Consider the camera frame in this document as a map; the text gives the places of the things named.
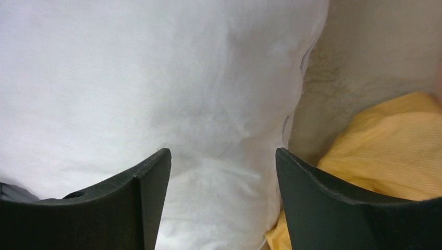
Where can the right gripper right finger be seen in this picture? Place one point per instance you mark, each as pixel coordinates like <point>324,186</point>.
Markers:
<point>324,212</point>

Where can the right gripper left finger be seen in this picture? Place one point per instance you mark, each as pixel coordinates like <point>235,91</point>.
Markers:
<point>121,212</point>

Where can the white pillow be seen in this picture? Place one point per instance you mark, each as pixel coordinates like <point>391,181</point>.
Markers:
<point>90,88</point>

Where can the orange Mickey Mouse pillowcase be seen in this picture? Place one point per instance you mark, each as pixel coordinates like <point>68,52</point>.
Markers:
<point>393,148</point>

